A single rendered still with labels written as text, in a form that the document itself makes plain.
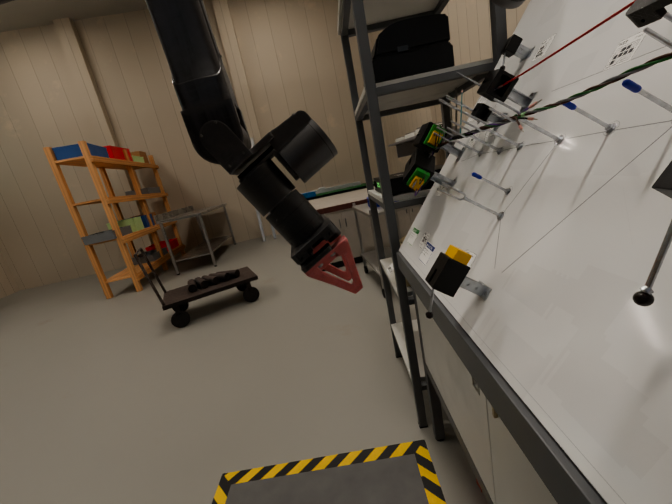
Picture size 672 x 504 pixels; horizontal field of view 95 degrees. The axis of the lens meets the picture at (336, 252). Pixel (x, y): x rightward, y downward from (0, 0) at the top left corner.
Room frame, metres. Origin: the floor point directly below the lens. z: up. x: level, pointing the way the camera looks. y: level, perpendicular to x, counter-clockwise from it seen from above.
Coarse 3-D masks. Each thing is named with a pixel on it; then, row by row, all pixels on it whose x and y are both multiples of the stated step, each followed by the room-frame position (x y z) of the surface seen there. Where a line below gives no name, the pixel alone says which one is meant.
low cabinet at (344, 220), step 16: (352, 192) 5.17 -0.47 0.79; (320, 208) 3.79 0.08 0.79; (336, 208) 3.73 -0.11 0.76; (416, 208) 3.84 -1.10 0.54; (336, 224) 3.75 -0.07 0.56; (352, 224) 3.77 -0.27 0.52; (368, 224) 3.78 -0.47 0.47; (384, 224) 3.80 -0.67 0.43; (400, 224) 3.82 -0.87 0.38; (352, 240) 3.76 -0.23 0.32; (368, 240) 3.78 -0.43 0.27; (384, 240) 3.80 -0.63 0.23
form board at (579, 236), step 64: (576, 0) 0.78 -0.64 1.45; (512, 64) 0.95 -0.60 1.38; (576, 64) 0.64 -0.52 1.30; (640, 64) 0.48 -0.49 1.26; (512, 128) 0.75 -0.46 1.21; (576, 128) 0.53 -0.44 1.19; (640, 128) 0.41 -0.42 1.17; (448, 192) 0.92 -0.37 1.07; (512, 192) 0.61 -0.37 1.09; (576, 192) 0.45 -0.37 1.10; (640, 192) 0.35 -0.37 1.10; (512, 256) 0.50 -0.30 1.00; (576, 256) 0.38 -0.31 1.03; (640, 256) 0.31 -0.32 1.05; (512, 320) 0.42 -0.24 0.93; (576, 320) 0.33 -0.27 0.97; (640, 320) 0.27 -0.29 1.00; (512, 384) 0.35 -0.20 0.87; (576, 384) 0.28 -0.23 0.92; (640, 384) 0.23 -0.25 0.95; (576, 448) 0.24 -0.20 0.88; (640, 448) 0.21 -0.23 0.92
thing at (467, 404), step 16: (432, 320) 0.86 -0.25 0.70; (432, 336) 0.89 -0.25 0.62; (432, 352) 0.92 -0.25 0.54; (448, 352) 0.73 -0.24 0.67; (432, 368) 0.95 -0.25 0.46; (448, 368) 0.75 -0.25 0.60; (464, 368) 0.62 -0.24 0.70; (448, 384) 0.77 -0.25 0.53; (464, 384) 0.63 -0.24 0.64; (448, 400) 0.79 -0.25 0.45; (464, 400) 0.64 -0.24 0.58; (480, 400) 0.54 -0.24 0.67; (464, 416) 0.66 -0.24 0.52; (480, 416) 0.55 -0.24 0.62; (464, 432) 0.67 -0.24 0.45; (480, 432) 0.56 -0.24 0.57; (480, 448) 0.57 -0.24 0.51; (480, 464) 0.58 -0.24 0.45
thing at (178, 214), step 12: (156, 216) 5.29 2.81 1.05; (168, 216) 5.75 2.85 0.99; (180, 216) 5.40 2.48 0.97; (192, 216) 5.27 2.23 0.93; (204, 228) 5.31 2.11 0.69; (168, 240) 5.29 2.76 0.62; (204, 240) 7.10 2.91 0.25; (216, 240) 6.70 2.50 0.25; (192, 252) 5.78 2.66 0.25; (204, 252) 5.51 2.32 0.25; (216, 264) 5.32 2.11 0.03
